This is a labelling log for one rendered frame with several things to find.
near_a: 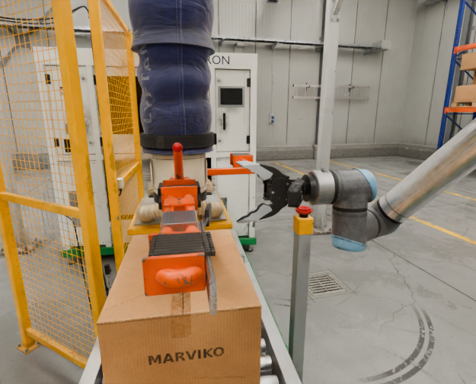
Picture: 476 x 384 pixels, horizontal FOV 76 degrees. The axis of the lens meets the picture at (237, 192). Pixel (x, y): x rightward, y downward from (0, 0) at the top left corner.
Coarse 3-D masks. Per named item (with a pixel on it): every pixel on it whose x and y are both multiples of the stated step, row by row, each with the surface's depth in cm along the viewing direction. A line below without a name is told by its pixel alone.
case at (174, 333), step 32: (128, 256) 106; (224, 256) 106; (128, 288) 86; (224, 288) 86; (128, 320) 73; (160, 320) 74; (192, 320) 76; (224, 320) 77; (256, 320) 79; (128, 352) 75; (160, 352) 76; (192, 352) 78; (224, 352) 80; (256, 352) 81
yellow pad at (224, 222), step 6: (210, 192) 109; (222, 204) 105; (198, 216) 93; (204, 216) 91; (222, 216) 91; (228, 216) 93; (210, 222) 87; (216, 222) 87; (222, 222) 88; (228, 222) 88; (210, 228) 87; (216, 228) 87; (222, 228) 87; (228, 228) 88
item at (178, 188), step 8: (160, 184) 74; (168, 184) 77; (176, 184) 77; (184, 184) 77; (192, 184) 77; (160, 192) 70; (168, 192) 70; (176, 192) 70; (184, 192) 70; (192, 192) 71; (200, 192) 72; (160, 200) 72; (200, 200) 73; (160, 208) 71; (176, 208) 71
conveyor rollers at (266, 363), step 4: (264, 344) 121; (260, 348) 120; (264, 348) 121; (260, 352) 121; (260, 356) 115; (264, 356) 114; (268, 356) 114; (260, 360) 112; (264, 360) 112; (268, 360) 113; (260, 364) 112; (264, 364) 112; (268, 364) 112; (260, 368) 111; (264, 368) 112; (268, 368) 112; (260, 376) 106; (264, 376) 105; (268, 376) 105; (272, 376) 105; (276, 376) 105; (260, 380) 104; (264, 380) 104; (268, 380) 104; (272, 380) 104; (276, 380) 104
